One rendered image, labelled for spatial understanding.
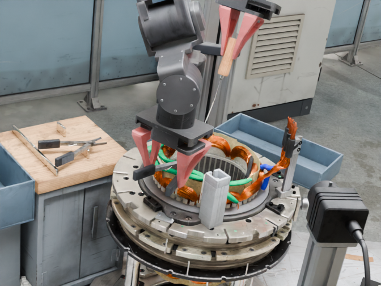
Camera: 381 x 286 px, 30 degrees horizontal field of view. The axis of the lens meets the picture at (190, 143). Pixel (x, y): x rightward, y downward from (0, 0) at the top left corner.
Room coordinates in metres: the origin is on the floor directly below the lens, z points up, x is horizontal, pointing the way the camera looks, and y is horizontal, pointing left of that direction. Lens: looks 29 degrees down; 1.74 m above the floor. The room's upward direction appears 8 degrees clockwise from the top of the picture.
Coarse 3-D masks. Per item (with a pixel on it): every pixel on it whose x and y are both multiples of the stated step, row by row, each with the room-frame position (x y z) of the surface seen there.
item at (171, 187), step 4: (176, 176) 0.91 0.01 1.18; (172, 180) 0.90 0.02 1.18; (176, 180) 0.90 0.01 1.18; (168, 184) 0.89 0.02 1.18; (172, 184) 0.89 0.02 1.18; (176, 184) 0.90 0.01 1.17; (168, 188) 0.88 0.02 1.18; (172, 188) 0.89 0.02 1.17; (168, 192) 0.88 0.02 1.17; (172, 192) 0.89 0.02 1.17; (168, 196) 0.88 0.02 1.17
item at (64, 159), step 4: (72, 152) 1.08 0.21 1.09; (60, 156) 1.06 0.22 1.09; (64, 156) 1.07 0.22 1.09; (68, 156) 1.07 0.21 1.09; (72, 156) 1.08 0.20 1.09; (56, 160) 1.05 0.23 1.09; (60, 160) 1.06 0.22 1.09; (64, 160) 1.06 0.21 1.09; (68, 160) 1.07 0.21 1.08; (72, 160) 1.08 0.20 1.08; (56, 164) 1.05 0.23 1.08; (60, 164) 1.06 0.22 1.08; (64, 164) 1.07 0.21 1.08
